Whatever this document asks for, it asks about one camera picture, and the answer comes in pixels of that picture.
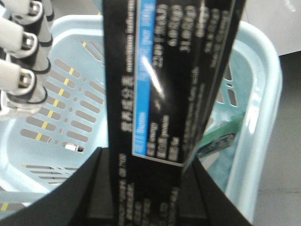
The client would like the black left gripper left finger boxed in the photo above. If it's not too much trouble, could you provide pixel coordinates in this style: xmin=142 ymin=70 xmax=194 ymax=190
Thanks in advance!
xmin=0 ymin=147 xmax=117 ymax=226

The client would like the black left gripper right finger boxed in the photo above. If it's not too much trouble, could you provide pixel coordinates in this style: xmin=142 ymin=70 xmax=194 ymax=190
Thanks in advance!
xmin=181 ymin=158 xmax=252 ymax=226

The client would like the teal goji berry pouch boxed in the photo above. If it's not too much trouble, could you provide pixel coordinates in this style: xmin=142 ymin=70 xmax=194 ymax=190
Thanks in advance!
xmin=182 ymin=112 xmax=246 ymax=189

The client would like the black Franzzi cookie box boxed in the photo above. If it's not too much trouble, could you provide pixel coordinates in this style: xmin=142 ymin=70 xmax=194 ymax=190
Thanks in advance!
xmin=103 ymin=0 xmax=246 ymax=226

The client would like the white humanoid robot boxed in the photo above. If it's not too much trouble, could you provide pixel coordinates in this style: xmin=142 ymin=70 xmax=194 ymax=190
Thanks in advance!
xmin=0 ymin=0 xmax=53 ymax=121

